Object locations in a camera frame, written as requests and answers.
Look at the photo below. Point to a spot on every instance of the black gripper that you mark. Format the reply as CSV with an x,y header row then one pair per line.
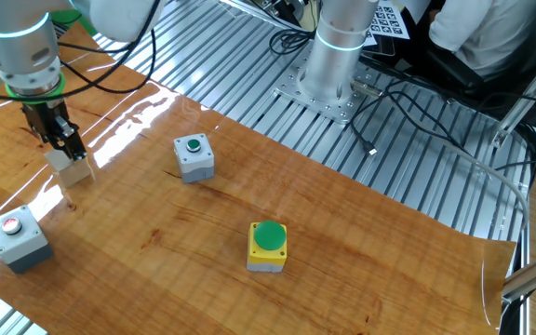
x,y
44,118

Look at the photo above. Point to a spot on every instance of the small wooden block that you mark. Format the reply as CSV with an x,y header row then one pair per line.
x,y
77,174

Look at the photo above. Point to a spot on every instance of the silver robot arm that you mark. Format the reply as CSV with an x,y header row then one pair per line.
x,y
17,46

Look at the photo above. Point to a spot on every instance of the grey box red button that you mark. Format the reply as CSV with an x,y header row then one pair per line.
x,y
21,246

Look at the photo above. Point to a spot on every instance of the green plastic object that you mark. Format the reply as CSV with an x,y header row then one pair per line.
x,y
70,18

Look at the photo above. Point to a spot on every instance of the grey box small green button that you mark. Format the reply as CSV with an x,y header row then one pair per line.
x,y
198,163

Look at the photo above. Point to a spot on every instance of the yellow box green mushroom button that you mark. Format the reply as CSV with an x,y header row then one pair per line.
x,y
270,235

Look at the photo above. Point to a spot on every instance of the black background equipment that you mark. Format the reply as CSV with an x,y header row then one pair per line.
x,y
291,14

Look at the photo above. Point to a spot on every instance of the wood grain table mat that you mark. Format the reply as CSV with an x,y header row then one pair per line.
x,y
342,260

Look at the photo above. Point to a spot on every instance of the fiducial marker sheet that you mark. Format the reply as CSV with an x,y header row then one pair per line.
x,y
389,21

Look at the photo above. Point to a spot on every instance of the black office chair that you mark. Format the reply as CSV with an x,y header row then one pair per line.
x,y
449,70

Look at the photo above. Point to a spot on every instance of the person in white shirt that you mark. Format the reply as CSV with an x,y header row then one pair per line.
x,y
491,32

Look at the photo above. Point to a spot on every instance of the aluminium extrusion profile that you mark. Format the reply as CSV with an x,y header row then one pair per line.
x,y
533,274
519,109

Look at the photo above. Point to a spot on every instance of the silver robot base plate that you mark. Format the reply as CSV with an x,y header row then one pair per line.
x,y
342,109

